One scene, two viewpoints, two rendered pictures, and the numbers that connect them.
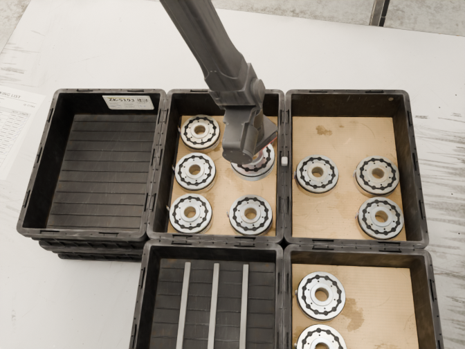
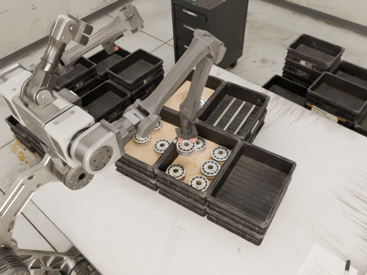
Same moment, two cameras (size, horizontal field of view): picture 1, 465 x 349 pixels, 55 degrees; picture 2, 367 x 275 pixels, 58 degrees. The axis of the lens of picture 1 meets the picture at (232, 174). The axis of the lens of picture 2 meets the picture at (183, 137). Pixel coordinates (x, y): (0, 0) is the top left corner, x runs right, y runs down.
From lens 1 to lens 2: 1.61 m
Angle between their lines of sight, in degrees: 67
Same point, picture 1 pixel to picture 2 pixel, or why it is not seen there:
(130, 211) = (246, 170)
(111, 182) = (250, 186)
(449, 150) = not seen: hidden behind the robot
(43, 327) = (298, 166)
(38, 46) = not seen: outside the picture
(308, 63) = (113, 226)
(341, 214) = (163, 134)
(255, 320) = (214, 119)
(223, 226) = (209, 148)
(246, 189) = (192, 157)
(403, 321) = (169, 103)
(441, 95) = not seen: hidden behind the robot
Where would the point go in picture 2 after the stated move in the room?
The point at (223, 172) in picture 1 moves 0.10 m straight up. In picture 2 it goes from (197, 167) to (197, 155)
